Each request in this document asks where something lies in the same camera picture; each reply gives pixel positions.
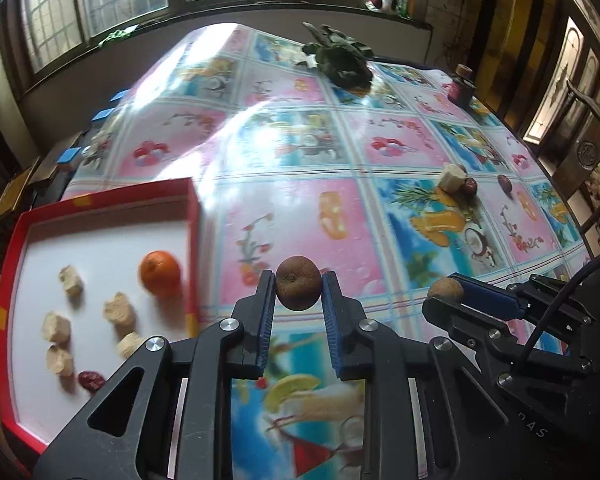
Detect blue box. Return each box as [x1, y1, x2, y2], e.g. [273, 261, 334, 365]
[109, 89, 129, 104]
[56, 148, 83, 172]
[91, 107, 114, 122]

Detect red tray white inside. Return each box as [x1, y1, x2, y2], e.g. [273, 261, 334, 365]
[0, 178, 200, 460]

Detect red white helmet on sill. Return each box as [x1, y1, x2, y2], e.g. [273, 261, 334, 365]
[365, 0, 398, 14]

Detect colourful plastic tablecloth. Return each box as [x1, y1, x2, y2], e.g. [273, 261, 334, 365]
[67, 24, 588, 341]

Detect brown longan fruit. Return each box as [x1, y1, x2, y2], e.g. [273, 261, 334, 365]
[275, 256, 323, 311]

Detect green bottle on sill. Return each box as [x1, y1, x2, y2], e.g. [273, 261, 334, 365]
[398, 0, 408, 18]

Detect wooden chair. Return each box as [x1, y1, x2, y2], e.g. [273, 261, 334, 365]
[549, 79, 600, 252]
[0, 130, 85, 221]

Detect black corrugated cable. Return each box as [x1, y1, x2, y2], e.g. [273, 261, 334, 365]
[519, 245, 600, 361]

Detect green item on sill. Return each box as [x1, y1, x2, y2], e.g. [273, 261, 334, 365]
[98, 25, 137, 49]

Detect isolated red date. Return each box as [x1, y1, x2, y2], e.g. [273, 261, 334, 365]
[498, 174, 513, 196]

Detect large orange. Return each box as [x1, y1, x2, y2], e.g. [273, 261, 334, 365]
[138, 250, 182, 298]

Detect hexagonal beige rice cake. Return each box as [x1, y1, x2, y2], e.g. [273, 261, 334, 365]
[41, 312, 71, 344]

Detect dark jar with cork lid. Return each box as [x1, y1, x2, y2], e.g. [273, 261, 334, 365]
[448, 64, 476, 108]

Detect cluster beige rice cake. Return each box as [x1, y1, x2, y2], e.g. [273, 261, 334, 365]
[438, 164, 467, 194]

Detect wooden chair left side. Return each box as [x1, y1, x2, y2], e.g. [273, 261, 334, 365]
[0, 130, 85, 221]

